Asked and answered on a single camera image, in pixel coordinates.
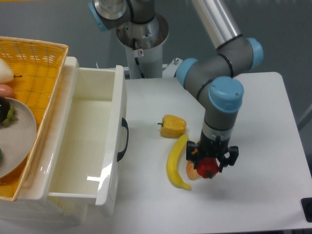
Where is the black cable on pedestal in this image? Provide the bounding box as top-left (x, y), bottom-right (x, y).
top-left (132, 38), bottom-right (146, 79)

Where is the red toy pepper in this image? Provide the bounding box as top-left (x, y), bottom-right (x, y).
top-left (196, 157), bottom-right (219, 179)

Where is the white drawer cabinet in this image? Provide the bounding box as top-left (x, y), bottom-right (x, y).
top-left (0, 56), bottom-right (115, 226)

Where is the yellow toy pepper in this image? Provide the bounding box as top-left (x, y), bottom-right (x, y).
top-left (158, 115), bottom-right (187, 138)

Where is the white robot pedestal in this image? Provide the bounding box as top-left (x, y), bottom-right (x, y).
top-left (116, 13), bottom-right (169, 79)

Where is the white toy pear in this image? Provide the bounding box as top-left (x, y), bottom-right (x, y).
top-left (0, 59), bottom-right (22, 84)

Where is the dark purple toy mangosteen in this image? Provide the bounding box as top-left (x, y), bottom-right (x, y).
top-left (0, 97), bottom-right (18, 125)

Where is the pink toy sausage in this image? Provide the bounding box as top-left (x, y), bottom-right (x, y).
top-left (0, 84), bottom-right (15, 98)

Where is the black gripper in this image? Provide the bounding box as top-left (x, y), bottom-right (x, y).
top-left (186, 131), bottom-right (238, 173)

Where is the white open plastic drawer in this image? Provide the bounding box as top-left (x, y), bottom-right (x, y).
top-left (49, 65), bottom-right (127, 213)

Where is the toy bread croissant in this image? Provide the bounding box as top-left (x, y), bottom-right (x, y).
top-left (186, 161), bottom-right (201, 180)

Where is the black object at table edge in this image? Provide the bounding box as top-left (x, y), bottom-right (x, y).
top-left (301, 197), bottom-right (312, 223)

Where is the yellow woven basket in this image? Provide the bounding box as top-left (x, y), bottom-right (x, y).
top-left (0, 36), bottom-right (69, 202)

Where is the yellow toy banana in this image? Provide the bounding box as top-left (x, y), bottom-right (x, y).
top-left (166, 134), bottom-right (192, 191)

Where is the metal bracket with bolts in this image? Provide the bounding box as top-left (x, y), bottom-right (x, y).
top-left (162, 58), bottom-right (183, 78)

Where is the black drawer handle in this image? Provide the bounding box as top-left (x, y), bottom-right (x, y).
top-left (117, 118), bottom-right (129, 162)

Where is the grey round plate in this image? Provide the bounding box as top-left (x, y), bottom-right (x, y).
top-left (0, 98), bottom-right (37, 177)

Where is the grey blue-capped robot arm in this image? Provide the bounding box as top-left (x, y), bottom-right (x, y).
top-left (89, 0), bottom-right (263, 178)

